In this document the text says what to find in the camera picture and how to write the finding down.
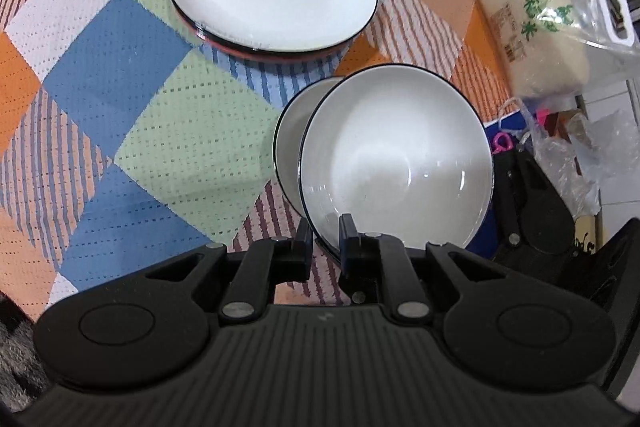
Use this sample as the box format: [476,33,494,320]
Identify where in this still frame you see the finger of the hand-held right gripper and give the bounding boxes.
[492,149,526,249]

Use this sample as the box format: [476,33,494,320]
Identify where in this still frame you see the vacuum packed rice bag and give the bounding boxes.
[475,0,593,100]

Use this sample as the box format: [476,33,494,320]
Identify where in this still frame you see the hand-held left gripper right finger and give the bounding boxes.
[339,214,506,324]

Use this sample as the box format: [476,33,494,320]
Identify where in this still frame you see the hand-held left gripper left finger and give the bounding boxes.
[145,217,315,324]

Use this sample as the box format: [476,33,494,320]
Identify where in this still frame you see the blue folder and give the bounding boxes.
[482,109,538,158]

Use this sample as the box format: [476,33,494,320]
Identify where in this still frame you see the white bowl black rim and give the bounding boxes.
[272,77,346,218]
[299,64,495,268]

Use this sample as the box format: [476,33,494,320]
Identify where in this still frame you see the crumpled clear plastic bag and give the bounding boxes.
[530,107,640,218]

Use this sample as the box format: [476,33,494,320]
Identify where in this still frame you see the patchwork checked tablecloth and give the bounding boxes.
[0,0,511,323]

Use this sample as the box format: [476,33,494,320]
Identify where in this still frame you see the teal fried egg plate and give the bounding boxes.
[172,2,366,58]

